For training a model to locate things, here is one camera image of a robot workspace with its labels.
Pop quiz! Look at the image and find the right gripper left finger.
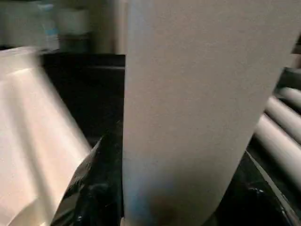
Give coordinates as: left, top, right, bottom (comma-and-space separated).
51, 128, 124, 226

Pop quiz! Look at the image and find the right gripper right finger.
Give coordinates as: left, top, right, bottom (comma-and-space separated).
214, 151, 301, 226

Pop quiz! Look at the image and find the white plastic table top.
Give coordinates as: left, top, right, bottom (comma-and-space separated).
0, 47, 93, 226

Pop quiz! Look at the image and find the black mat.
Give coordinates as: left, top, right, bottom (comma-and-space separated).
41, 53, 301, 226

